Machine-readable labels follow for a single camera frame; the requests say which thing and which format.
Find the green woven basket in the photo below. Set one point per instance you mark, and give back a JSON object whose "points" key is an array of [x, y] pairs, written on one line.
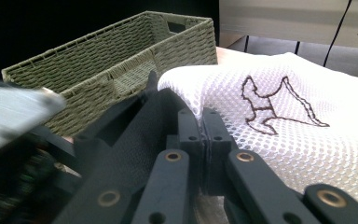
{"points": [[105, 62]]}

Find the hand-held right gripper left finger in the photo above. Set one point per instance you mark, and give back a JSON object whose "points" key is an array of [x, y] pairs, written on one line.
{"points": [[191, 130]]}

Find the light wooden cabinet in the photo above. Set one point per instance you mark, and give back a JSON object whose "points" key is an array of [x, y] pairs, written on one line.
{"points": [[292, 21]]}

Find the white mesh laundry bag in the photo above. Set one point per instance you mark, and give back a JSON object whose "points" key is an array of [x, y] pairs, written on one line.
{"points": [[292, 149]]}

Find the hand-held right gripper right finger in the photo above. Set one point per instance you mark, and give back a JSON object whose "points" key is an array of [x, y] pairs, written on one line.
{"points": [[216, 133]]}

